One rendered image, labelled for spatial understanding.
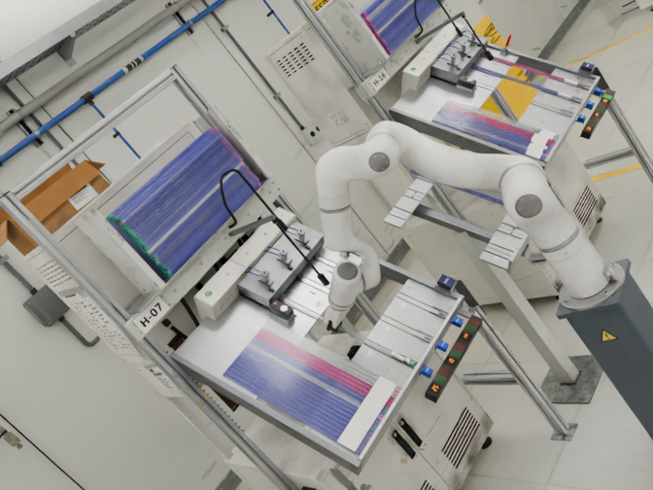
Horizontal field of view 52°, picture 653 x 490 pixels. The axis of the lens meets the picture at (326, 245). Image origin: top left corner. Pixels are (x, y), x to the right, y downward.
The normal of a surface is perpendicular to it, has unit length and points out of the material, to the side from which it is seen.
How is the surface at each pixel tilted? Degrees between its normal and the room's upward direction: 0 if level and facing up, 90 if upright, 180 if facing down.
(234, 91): 90
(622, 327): 90
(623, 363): 90
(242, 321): 43
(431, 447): 90
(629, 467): 0
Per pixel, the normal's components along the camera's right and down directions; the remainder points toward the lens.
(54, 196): 0.50, -0.33
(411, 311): -0.05, -0.66
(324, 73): -0.54, 0.65
